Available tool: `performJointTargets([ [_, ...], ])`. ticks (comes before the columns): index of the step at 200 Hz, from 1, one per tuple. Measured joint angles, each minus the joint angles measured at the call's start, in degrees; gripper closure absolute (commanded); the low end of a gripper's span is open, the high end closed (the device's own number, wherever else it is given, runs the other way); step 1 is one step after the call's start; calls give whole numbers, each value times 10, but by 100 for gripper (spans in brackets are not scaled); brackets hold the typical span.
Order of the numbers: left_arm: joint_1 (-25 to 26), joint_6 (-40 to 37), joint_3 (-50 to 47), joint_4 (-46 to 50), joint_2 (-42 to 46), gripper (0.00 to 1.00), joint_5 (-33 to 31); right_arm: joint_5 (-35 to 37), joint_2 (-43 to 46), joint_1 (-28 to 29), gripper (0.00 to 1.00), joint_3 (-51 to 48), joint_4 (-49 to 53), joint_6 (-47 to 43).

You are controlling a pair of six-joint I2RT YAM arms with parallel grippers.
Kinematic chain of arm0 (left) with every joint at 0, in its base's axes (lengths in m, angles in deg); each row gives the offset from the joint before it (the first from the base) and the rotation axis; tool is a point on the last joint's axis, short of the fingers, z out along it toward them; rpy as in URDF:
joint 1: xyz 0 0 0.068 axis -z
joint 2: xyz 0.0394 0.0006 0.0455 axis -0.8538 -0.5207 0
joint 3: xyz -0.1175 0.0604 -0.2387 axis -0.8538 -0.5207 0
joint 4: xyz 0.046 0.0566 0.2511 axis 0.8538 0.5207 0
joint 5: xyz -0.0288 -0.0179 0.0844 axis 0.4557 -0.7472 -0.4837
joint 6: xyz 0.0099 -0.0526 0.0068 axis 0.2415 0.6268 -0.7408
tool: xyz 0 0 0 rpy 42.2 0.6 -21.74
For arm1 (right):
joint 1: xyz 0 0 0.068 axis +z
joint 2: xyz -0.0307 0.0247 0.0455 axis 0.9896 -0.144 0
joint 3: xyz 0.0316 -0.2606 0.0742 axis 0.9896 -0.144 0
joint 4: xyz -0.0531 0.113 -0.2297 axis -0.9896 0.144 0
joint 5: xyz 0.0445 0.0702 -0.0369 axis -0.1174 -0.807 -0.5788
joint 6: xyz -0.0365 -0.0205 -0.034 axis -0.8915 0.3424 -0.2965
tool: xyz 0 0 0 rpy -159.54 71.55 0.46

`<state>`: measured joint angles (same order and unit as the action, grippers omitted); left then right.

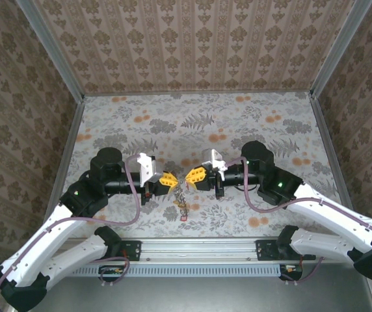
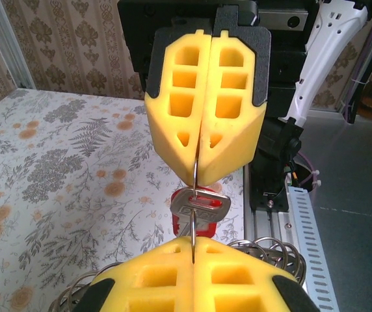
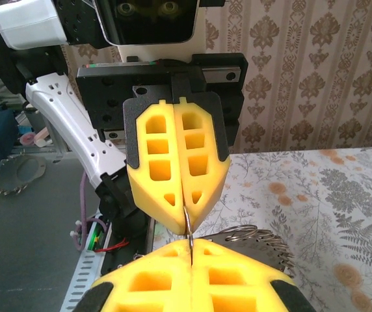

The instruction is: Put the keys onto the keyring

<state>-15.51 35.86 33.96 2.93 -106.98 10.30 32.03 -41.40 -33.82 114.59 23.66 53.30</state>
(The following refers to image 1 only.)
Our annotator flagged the black cable connector box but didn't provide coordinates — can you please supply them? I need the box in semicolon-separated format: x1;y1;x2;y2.
279;264;304;282
98;265;126;282

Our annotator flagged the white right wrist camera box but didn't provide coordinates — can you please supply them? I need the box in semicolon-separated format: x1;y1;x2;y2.
202;148;228;174

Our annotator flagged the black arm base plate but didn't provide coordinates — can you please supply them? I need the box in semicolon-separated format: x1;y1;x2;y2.
256;239;284;262
119;239;141;262

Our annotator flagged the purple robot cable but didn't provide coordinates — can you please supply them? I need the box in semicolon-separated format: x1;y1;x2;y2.
0;155;141;308
225;157;372;284

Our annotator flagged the aluminium table side rail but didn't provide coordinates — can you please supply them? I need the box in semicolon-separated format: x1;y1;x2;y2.
309;94;349;199
54;96;86;202

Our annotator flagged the aluminium frame post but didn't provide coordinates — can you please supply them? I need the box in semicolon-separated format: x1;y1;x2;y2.
14;0;86;102
309;0;372;98

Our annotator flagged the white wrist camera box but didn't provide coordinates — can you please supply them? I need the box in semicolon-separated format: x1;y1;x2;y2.
202;148;228;174
138;152;161;189

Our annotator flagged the grey steel panel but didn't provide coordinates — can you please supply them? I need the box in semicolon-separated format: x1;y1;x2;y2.
26;263;372;312

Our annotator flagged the grey slotted cable duct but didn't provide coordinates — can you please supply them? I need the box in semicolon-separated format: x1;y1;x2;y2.
67;263;282;278

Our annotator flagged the round keyring disc with rings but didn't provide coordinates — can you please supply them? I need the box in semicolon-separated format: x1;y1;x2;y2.
172;180;192;224

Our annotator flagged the aluminium front frame rail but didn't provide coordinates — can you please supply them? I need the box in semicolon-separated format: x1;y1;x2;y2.
57;237;372;261

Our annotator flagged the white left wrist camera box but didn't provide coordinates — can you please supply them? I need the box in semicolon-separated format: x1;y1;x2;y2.
138;152;161;189

